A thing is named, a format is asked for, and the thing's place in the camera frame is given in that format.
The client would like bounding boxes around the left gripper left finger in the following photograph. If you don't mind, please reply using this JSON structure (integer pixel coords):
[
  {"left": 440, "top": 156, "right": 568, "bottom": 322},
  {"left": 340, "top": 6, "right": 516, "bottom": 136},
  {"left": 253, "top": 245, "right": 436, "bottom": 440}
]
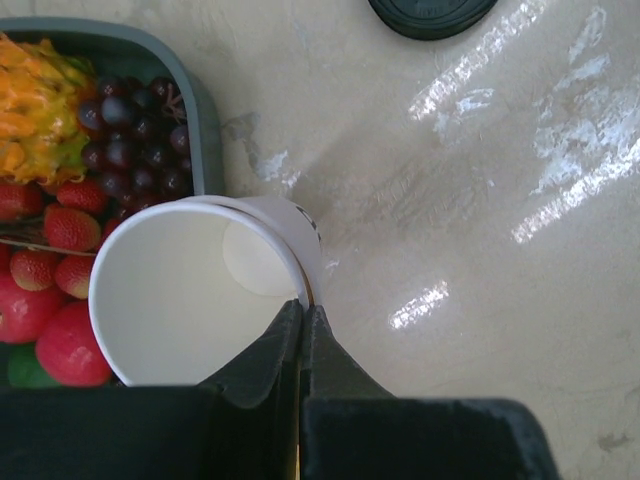
[{"left": 1, "top": 300, "right": 303, "bottom": 479}]

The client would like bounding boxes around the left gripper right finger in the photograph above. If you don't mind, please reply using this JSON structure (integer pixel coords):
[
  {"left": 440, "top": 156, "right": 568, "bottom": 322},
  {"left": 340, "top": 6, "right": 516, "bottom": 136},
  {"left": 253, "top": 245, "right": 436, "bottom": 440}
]
[{"left": 300, "top": 307, "right": 560, "bottom": 479}]

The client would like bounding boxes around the white paper cup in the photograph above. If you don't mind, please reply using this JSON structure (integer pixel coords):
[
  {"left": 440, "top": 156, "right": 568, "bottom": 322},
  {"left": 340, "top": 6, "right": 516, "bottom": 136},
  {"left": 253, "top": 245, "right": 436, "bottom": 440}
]
[{"left": 88, "top": 195, "right": 322, "bottom": 386}]

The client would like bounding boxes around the black cup lid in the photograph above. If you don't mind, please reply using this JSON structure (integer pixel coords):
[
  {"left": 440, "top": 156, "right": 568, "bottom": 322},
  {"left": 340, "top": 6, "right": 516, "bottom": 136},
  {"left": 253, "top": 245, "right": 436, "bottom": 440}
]
[{"left": 369, "top": 0, "right": 497, "bottom": 41}]

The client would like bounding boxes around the red apple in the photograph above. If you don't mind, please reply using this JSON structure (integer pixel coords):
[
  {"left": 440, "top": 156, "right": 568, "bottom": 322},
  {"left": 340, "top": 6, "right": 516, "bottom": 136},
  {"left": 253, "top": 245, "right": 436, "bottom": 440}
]
[
  {"left": 35, "top": 301, "right": 112, "bottom": 387},
  {"left": 1, "top": 273, "right": 69, "bottom": 344}
]

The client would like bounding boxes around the green lime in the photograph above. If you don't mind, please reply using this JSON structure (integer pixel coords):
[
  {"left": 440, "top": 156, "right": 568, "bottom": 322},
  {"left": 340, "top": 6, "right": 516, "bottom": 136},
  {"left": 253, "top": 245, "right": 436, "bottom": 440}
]
[{"left": 7, "top": 343, "right": 61, "bottom": 389}]

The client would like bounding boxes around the purple grape bunch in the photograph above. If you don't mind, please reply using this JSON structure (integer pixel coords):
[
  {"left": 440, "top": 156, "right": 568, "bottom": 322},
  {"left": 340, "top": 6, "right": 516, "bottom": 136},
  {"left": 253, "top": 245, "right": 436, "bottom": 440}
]
[{"left": 76, "top": 75, "right": 194, "bottom": 218}]

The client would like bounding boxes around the orange dragon fruit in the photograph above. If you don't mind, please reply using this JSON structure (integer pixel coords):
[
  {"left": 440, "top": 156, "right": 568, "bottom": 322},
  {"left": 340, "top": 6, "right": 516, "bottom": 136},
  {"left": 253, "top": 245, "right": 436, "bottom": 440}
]
[{"left": 1, "top": 34, "right": 96, "bottom": 185}]

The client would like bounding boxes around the grey fruit tray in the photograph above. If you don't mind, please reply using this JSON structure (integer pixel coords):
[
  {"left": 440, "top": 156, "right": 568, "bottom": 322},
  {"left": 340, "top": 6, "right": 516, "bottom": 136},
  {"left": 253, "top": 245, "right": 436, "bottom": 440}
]
[{"left": 0, "top": 17, "right": 226, "bottom": 391}]

